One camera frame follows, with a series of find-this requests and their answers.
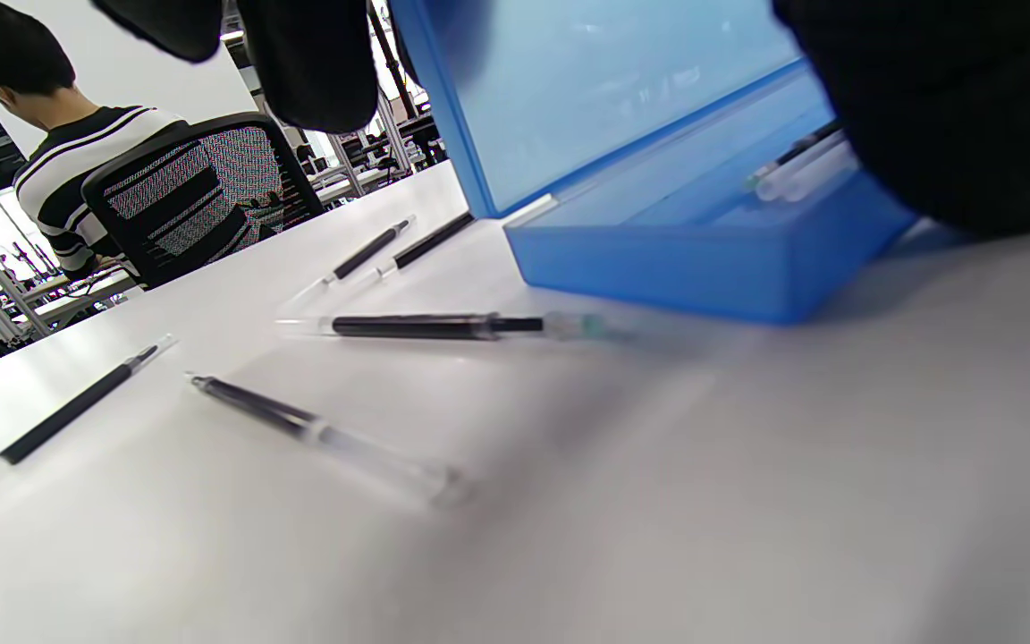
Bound person's left hand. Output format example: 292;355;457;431
90;0;1030;238

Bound black ink pen refill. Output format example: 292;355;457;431
747;121;845;189
755;143;856;202

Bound blue plastic stationery box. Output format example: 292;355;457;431
387;0;918;325

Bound pen refills group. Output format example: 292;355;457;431
0;210;632;515

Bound white desk with metal legs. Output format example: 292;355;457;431
305;152;444;202

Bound black mesh office chair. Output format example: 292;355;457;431
81;112;326;289

